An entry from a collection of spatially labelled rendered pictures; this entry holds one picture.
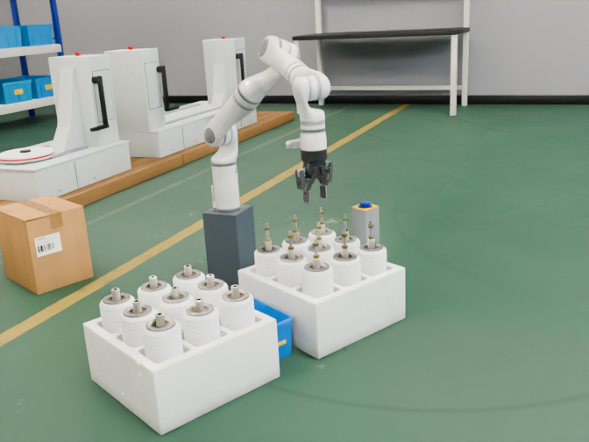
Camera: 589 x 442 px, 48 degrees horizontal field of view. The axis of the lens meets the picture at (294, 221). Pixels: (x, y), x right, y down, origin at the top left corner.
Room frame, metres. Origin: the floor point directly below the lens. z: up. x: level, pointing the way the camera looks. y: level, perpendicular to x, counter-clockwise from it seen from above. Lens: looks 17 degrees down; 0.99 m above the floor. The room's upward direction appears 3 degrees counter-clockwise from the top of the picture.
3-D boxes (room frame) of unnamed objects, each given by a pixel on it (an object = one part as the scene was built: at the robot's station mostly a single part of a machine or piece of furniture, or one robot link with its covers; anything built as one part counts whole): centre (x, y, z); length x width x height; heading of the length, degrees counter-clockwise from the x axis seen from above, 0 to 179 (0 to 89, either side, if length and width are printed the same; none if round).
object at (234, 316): (1.69, 0.17, 0.16); 0.10 x 0.10 x 0.18
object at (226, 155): (2.40, 0.24, 0.54); 0.09 x 0.09 x 0.17; 48
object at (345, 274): (1.95, -0.15, 0.16); 0.10 x 0.10 x 0.18
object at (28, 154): (3.76, 1.50, 0.30); 0.30 x 0.30 x 0.04
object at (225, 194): (2.40, 0.24, 0.39); 0.09 x 0.09 x 0.17; 66
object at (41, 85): (7.40, 2.77, 0.36); 0.50 x 0.38 x 0.21; 67
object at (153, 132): (5.31, 0.84, 0.45); 1.51 x 0.57 x 0.74; 156
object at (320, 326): (2.04, -0.08, 0.09); 0.39 x 0.39 x 0.18; 39
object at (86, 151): (3.96, 1.44, 0.45); 0.82 x 0.57 x 0.74; 156
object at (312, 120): (1.88, -0.06, 0.74); 0.09 x 0.07 x 0.15; 108
